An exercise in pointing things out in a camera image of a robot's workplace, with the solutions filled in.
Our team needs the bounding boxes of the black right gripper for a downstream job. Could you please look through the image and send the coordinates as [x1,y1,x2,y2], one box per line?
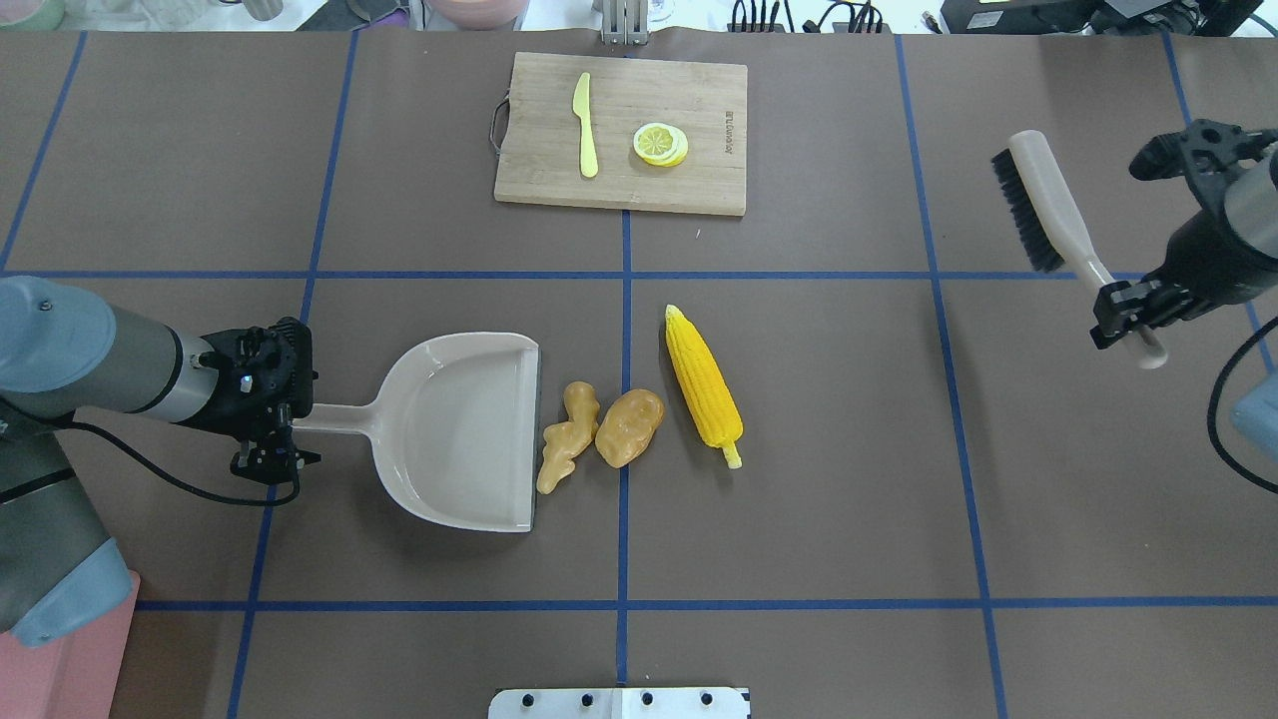
[1089,119,1277,350]

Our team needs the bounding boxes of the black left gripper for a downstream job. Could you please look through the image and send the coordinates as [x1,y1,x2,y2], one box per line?
[196,315,322,483]

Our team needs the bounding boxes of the beige hand brush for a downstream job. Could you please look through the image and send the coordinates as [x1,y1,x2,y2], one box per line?
[990,129,1169,369]

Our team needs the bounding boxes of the beige plastic dustpan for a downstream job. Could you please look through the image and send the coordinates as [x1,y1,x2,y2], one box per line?
[293,332,541,533]

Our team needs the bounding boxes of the tan toy ginger root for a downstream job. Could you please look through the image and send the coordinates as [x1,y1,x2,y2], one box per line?
[535,381,601,496]

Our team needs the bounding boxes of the yellow toy corn cob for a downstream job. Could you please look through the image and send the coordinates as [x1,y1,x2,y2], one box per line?
[665,305,744,470]

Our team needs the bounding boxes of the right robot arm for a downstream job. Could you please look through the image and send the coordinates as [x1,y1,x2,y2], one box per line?
[1090,119,1277,350]

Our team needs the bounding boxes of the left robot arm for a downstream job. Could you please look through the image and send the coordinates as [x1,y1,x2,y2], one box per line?
[1,275,320,647]

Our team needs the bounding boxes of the pink plastic bin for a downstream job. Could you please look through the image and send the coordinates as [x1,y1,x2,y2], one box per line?
[1,570,141,718]

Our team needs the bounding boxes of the bamboo cutting board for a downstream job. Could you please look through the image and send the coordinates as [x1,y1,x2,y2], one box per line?
[493,51,749,217]

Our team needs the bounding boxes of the yellow toy knife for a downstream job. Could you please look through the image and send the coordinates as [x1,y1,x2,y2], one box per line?
[571,72,599,179]

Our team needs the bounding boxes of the yellow lemon slices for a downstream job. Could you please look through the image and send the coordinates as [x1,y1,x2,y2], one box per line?
[633,123,690,169]

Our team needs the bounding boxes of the pink bowl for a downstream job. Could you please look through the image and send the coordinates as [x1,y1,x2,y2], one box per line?
[426,0,530,31]

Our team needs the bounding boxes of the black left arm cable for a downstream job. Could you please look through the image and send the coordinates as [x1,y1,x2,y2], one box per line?
[60,418,302,508]

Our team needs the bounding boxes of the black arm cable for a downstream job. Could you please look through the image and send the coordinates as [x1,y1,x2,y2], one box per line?
[60,418,302,508]
[1206,315,1278,496]

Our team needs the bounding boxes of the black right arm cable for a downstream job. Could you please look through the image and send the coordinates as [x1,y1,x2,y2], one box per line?
[1206,315,1278,496]

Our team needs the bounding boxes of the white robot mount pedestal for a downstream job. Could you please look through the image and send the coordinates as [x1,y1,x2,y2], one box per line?
[487,686,751,718]

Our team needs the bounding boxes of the aluminium frame post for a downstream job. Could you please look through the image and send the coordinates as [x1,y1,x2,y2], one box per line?
[592,0,651,46]

